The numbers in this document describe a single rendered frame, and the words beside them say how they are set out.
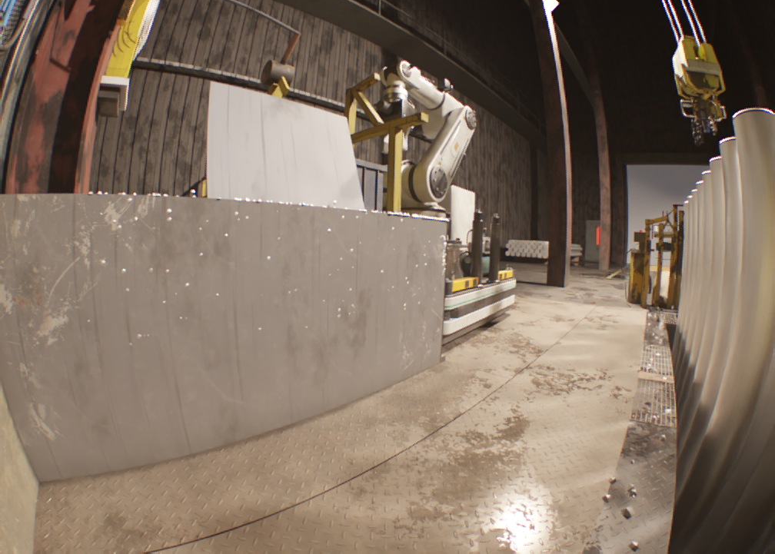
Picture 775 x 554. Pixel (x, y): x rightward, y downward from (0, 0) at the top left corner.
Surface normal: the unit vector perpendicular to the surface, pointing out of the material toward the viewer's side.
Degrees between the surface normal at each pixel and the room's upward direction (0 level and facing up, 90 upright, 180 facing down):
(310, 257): 90
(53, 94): 90
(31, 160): 90
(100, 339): 90
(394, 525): 0
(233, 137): 72
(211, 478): 0
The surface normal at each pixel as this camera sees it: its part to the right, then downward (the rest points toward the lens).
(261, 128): 0.70, -0.25
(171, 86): 0.70, 0.07
